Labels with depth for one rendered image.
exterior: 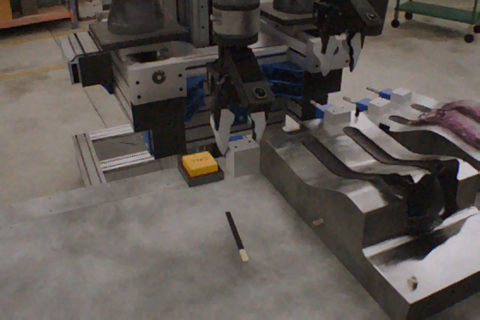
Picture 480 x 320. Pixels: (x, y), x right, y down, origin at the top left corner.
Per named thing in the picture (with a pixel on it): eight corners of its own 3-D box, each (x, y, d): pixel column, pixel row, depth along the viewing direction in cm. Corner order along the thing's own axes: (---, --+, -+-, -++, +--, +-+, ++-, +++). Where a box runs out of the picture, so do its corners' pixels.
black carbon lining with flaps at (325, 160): (294, 146, 98) (297, 105, 93) (355, 132, 104) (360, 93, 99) (402, 246, 70) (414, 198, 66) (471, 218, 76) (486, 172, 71)
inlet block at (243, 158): (207, 144, 92) (207, 120, 89) (231, 140, 93) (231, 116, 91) (233, 178, 81) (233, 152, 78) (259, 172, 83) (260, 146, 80)
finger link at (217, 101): (230, 128, 81) (241, 81, 77) (234, 132, 79) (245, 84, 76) (205, 127, 78) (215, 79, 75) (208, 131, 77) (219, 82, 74)
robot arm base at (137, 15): (103, 24, 123) (99, -12, 118) (156, 17, 128) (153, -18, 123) (113, 38, 111) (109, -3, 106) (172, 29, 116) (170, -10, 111)
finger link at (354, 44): (349, 60, 106) (344, 24, 101) (364, 69, 101) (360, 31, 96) (338, 65, 105) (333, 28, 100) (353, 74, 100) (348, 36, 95)
